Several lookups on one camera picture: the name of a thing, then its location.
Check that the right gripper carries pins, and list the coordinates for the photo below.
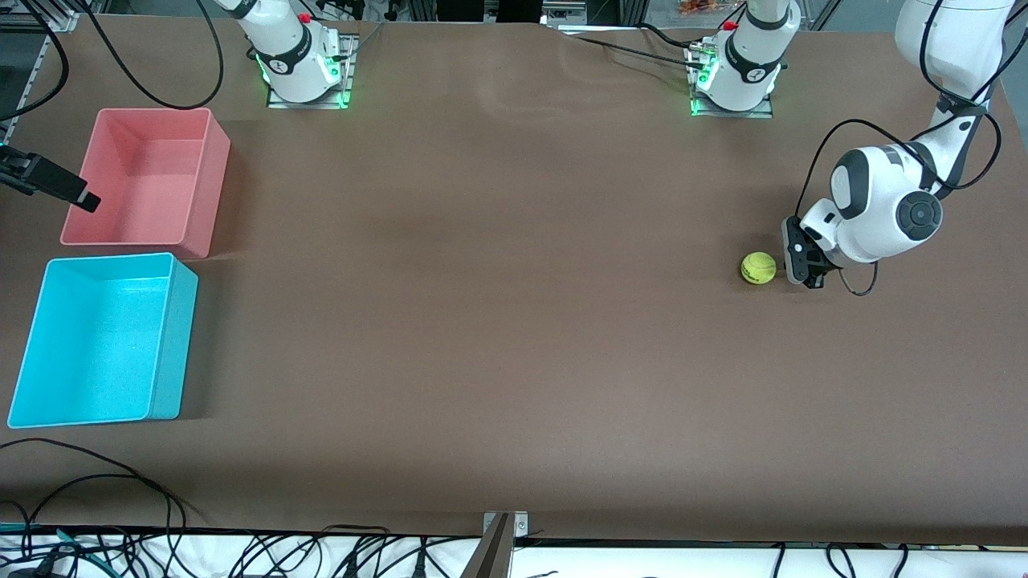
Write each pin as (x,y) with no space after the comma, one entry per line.
(38,176)

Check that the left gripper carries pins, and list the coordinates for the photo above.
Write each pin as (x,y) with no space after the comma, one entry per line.
(817,261)

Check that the yellow tennis ball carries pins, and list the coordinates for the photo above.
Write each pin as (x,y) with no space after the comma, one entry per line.
(758,268)

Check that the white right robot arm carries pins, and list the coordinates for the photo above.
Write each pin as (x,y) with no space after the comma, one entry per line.
(289,48)

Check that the pink plastic bin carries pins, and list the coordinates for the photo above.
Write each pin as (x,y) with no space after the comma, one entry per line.
(152,201)

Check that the blue plastic bin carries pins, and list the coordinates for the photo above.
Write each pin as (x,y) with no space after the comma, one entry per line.
(96,345)

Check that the orange background object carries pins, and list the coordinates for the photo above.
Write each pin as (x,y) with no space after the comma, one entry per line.
(699,6)

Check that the grey metal bar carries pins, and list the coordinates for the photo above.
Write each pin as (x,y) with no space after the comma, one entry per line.
(490,558)

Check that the black power plug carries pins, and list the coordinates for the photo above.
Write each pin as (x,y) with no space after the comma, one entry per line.
(419,567)
(351,567)

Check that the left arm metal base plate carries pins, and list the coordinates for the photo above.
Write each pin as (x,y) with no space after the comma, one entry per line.
(755,114)

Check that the aluminium frame extrusion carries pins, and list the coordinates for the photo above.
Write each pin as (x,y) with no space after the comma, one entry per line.
(56,20)

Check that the aluminium bracket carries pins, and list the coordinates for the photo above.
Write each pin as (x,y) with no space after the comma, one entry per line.
(518,523)

